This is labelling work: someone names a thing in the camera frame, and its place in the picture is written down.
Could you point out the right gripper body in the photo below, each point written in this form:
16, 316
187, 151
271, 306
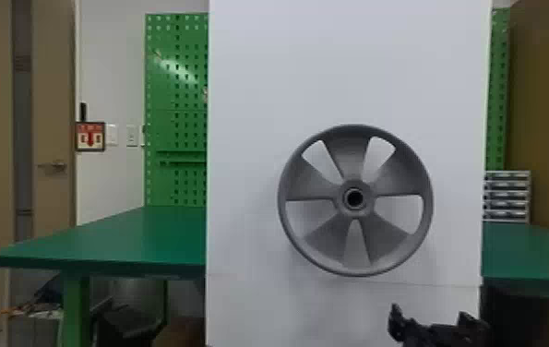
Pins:
441, 336

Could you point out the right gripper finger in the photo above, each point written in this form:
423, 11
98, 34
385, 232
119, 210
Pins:
400, 324
472, 329

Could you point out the grey wheel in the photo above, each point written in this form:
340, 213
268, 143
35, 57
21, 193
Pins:
346, 150

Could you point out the white panel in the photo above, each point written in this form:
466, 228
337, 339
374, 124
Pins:
342, 68

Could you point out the white drawer cabinet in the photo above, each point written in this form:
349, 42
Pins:
506, 196

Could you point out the white wall switch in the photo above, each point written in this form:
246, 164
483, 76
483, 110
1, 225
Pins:
131, 135
112, 134

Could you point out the red wall sign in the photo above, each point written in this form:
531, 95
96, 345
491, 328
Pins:
90, 136

